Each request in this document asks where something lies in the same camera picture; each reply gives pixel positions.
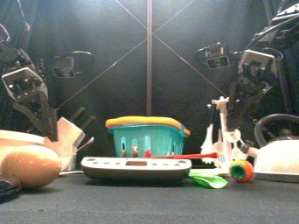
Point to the white knife block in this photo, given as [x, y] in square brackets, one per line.
[64, 140]

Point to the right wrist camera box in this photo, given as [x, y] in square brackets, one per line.
[216, 57]

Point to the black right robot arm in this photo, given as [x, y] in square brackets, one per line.
[278, 26]

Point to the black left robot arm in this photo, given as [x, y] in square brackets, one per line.
[11, 55]

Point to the white bowl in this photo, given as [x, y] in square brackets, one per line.
[19, 137]

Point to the red toy utensil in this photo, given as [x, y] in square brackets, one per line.
[187, 156]

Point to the white and grey toy scale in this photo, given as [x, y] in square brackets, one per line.
[136, 169]

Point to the green toy spoon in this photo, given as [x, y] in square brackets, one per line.
[208, 180]

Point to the white utensil stand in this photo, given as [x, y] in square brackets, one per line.
[223, 122]

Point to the vertical metal frame pole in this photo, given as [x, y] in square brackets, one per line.
[148, 58]

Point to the orange round toy green centre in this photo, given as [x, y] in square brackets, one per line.
[240, 171]

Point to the tan round ball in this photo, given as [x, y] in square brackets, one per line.
[29, 166]

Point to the teal basket with orange rim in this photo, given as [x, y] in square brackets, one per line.
[147, 137]

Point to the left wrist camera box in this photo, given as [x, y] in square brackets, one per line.
[63, 67]

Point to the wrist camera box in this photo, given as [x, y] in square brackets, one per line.
[216, 57]
[63, 67]

